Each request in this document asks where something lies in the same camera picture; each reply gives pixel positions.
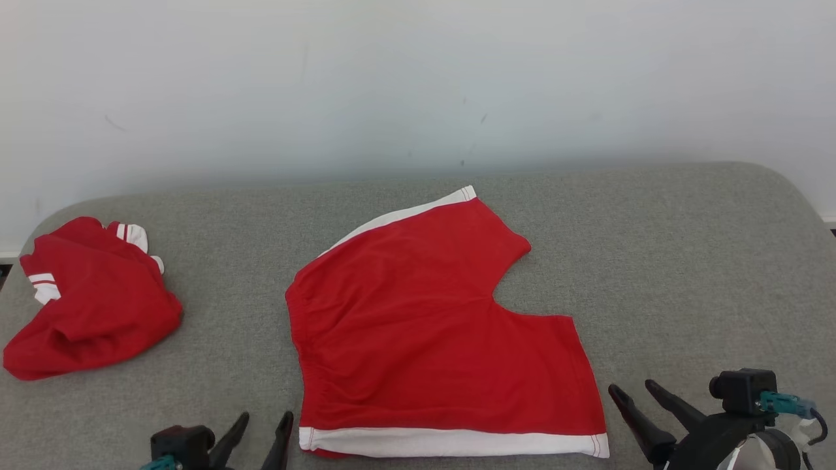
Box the red shorts with white trim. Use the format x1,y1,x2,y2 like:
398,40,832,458
285,185,610,459

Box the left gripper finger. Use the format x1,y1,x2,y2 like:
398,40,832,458
209,411,250,470
261,411,295,470

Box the grey fabric sofa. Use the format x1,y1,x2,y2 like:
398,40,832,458
0,161,836,470

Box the thin black cable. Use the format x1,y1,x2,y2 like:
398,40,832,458
800,408,829,470

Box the red Bulls 23 jersey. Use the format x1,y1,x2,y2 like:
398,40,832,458
3,217,184,381

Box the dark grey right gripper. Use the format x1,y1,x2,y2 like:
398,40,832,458
608,379,765,470

